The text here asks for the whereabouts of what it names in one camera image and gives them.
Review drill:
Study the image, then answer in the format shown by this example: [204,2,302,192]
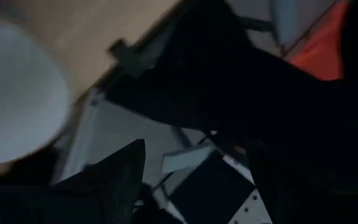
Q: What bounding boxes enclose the orange cloth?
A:
[283,0,354,82]

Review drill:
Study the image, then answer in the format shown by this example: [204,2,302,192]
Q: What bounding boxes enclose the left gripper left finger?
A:
[51,139,146,224]

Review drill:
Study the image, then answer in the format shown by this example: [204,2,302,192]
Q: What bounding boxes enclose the plain white mug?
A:
[0,14,73,169]

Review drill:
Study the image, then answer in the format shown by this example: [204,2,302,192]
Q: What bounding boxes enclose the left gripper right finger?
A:
[247,142,358,224]

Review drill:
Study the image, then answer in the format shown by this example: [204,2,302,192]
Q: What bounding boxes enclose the black aluminium table frame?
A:
[50,34,180,187]

